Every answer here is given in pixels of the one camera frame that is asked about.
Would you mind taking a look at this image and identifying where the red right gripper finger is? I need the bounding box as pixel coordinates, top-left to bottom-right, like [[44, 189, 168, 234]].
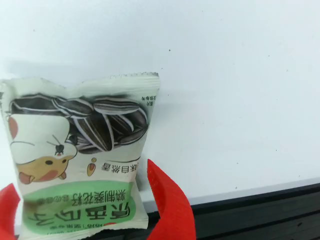
[[146, 158, 197, 240]]

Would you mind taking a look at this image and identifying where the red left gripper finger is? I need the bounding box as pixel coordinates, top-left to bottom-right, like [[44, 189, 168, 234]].
[[0, 183, 21, 237]]

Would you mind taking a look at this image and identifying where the green sunflower seed snack packet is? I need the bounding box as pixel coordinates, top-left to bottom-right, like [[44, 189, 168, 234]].
[[0, 72, 161, 240]]

